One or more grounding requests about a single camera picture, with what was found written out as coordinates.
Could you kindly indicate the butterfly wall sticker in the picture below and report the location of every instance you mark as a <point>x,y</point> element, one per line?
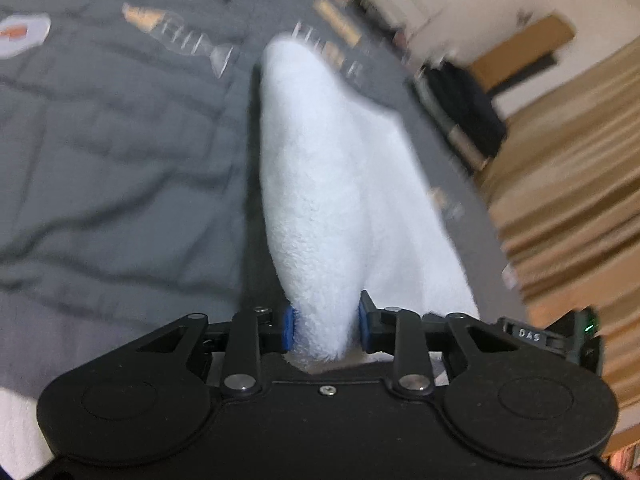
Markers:
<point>522,17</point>

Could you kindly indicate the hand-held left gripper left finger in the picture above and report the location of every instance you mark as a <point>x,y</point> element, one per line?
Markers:
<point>289,330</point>

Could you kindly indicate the black panel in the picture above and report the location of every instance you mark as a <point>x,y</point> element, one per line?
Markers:
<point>525,72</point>

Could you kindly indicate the tall cardboard box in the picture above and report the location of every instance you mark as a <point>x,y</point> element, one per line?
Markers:
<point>525,45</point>

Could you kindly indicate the white printed fleece blanket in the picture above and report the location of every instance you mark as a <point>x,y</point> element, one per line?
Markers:
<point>325,185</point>

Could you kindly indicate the stack of folded black clothes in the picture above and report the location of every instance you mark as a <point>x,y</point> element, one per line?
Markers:
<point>465,110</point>

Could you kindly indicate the grey printed bed quilt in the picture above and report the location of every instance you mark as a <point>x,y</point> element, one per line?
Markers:
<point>125,160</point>

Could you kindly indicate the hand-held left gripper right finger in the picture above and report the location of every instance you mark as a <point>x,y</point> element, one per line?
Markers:
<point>365,327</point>

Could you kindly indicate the beige curtain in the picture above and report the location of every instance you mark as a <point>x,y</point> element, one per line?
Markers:
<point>575,185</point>

